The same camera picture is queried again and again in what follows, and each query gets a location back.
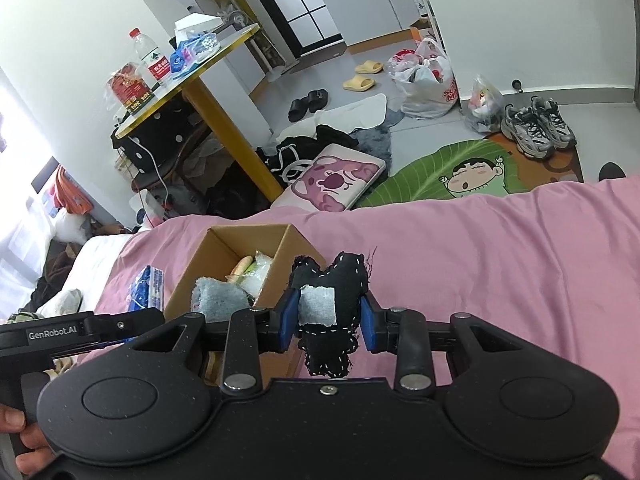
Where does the grey sneaker left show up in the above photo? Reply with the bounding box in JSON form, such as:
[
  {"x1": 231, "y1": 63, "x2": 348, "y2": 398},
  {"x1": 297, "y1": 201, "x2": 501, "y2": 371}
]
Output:
[{"x1": 501, "y1": 104, "x2": 555, "y2": 160}]

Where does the black framed glass door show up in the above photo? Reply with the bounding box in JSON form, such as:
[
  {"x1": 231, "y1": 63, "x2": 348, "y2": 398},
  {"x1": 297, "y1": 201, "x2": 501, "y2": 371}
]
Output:
[{"x1": 259, "y1": 0, "x2": 343, "y2": 58}]

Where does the red snack jar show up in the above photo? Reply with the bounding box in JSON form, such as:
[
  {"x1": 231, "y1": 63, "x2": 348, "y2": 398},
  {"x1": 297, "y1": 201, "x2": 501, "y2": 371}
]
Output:
[{"x1": 105, "y1": 62, "x2": 153, "y2": 115}]

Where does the white floor mat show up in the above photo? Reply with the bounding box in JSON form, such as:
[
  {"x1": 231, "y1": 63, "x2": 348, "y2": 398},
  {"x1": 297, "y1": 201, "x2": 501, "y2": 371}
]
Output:
[{"x1": 276, "y1": 93, "x2": 387, "y2": 143}]

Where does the grey sneaker right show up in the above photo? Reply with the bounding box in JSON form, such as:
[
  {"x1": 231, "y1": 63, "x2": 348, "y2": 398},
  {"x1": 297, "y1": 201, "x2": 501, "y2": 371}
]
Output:
[{"x1": 530, "y1": 96, "x2": 577, "y2": 151}]

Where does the round white yellow table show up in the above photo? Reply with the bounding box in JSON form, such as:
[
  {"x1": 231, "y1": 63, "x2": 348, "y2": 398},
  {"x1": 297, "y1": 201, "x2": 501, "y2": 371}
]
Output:
[{"x1": 113, "y1": 24, "x2": 283, "y2": 203}]

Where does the clear plastic filling bag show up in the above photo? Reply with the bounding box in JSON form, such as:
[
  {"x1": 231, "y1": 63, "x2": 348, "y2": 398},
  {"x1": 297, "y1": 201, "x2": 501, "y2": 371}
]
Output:
[{"x1": 236, "y1": 252, "x2": 272, "y2": 299}]

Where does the white red shopping bag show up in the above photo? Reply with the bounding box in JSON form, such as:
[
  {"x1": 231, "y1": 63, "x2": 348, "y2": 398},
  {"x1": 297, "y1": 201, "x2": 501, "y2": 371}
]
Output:
[{"x1": 385, "y1": 37, "x2": 459, "y2": 119}]

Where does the black clothes pile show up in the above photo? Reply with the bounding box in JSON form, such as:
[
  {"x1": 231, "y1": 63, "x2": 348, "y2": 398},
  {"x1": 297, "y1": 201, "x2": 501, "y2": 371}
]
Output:
[{"x1": 256, "y1": 125, "x2": 359, "y2": 188}]

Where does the yellow slipper near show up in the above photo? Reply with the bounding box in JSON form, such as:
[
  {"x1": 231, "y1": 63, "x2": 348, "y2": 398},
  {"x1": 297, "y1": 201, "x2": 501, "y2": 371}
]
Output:
[{"x1": 343, "y1": 74, "x2": 376, "y2": 92}]

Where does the grey sneaker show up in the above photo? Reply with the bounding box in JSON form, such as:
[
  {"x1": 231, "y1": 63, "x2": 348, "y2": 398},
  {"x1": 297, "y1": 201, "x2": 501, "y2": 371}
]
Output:
[
  {"x1": 530, "y1": 96, "x2": 577, "y2": 151},
  {"x1": 501, "y1": 104, "x2": 555, "y2": 160}
]

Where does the plastic water bottle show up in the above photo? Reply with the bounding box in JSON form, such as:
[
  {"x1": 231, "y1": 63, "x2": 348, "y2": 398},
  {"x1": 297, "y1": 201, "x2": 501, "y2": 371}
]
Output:
[{"x1": 129, "y1": 28, "x2": 171, "y2": 87}]

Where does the green leaf cartoon rug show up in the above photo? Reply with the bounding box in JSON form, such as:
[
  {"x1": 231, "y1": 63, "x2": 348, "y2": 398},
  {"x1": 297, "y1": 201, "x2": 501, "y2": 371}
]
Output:
[{"x1": 356, "y1": 133, "x2": 584, "y2": 208}]

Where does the white pillow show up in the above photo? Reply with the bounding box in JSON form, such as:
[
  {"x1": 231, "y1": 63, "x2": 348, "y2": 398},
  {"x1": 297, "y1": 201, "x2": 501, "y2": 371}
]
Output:
[{"x1": 36, "y1": 231, "x2": 146, "y2": 318}]

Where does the blue wet wipes pack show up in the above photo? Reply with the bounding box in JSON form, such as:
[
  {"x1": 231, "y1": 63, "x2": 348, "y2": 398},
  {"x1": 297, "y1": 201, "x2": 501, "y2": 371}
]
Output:
[{"x1": 169, "y1": 32, "x2": 220, "y2": 79}]

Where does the burger plush toy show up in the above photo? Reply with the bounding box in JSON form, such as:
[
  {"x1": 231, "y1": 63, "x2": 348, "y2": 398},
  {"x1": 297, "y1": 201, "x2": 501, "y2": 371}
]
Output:
[{"x1": 226, "y1": 256, "x2": 254, "y2": 283}]

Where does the small clear plastic bag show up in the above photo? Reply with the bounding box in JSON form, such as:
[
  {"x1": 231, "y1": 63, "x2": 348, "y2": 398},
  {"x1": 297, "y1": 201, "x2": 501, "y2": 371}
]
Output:
[{"x1": 465, "y1": 75, "x2": 506, "y2": 134}]

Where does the black polka dot bag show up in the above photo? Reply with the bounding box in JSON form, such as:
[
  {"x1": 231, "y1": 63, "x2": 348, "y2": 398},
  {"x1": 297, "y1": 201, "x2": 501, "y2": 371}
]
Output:
[{"x1": 111, "y1": 94, "x2": 208, "y2": 174}]

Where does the orange cloth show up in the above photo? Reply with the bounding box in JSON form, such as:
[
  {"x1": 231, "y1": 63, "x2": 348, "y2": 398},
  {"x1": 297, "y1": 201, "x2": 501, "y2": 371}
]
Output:
[{"x1": 50, "y1": 165, "x2": 93, "y2": 214}]

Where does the yellow slipper far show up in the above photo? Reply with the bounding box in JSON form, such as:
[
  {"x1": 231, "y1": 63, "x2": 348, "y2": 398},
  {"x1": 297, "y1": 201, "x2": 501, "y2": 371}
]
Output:
[{"x1": 355, "y1": 60, "x2": 384, "y2": 75}]

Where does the pink bed sheet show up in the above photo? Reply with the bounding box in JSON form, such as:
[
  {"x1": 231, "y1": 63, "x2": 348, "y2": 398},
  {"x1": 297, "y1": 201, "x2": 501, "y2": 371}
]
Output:
[{"x1": 92, "y1": 173, "x2": 640, "y2": 476}]

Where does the grey fluffy plush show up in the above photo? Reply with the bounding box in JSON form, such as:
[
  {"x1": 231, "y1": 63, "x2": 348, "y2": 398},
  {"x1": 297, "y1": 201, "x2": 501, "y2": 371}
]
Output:
[{"x1": 191, "y1": 278, "x2": 250, "y2": 323}]

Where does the white kitchen cabinet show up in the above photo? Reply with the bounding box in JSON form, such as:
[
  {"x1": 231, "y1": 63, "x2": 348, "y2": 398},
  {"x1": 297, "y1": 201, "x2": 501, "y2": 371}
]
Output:
[{"x1": 307, "y1": 0, "x2": 432, "y2": 51}]

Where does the blue tissue pack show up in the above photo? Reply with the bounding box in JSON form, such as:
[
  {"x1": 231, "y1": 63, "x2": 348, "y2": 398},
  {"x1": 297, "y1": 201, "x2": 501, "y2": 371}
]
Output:
[{"x1": 127, "y1": 266, "x2": 164, "y2": 312}]

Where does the white tissue box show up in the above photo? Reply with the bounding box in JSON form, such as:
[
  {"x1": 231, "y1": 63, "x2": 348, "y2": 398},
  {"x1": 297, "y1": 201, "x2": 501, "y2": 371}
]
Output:
[{"x1": 175, "y1": 13, "x2": 224, "y2": 44}]

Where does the yellow slipper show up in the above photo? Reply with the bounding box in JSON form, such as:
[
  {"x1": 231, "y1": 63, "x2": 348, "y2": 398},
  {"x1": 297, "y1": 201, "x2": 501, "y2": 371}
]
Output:
[
  {"x1": 355, "y1": 60, "x2": 384, "y2": 75},
  {"x1": 343, "y1": 74, "x2": 376, "y2": 92}
]

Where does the pink bear cushion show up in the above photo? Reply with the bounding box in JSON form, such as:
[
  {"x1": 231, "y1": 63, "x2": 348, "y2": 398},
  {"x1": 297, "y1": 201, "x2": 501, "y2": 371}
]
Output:
[{"x1": 271, "y1": 144, "x2": 386, "y2": 212}]

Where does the brown cardboard box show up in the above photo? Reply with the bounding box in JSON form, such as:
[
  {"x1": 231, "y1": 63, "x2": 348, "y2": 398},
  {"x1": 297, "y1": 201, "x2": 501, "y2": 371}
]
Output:
[{"x1": 162, "y1": 223, "x2": 329, "y2": 386}]

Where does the black slipper right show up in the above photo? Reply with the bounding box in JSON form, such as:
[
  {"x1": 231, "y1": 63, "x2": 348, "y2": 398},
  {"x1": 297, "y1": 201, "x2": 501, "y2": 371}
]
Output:
[{"x1": 307, "y1": 89, "x2": 329, "y2": 114}]

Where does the left hand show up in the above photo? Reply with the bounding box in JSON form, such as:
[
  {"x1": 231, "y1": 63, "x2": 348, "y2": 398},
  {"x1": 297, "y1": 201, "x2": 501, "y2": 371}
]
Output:
[{"x1": 0, "y1": 405, "x2": 54, "y2": 476}]

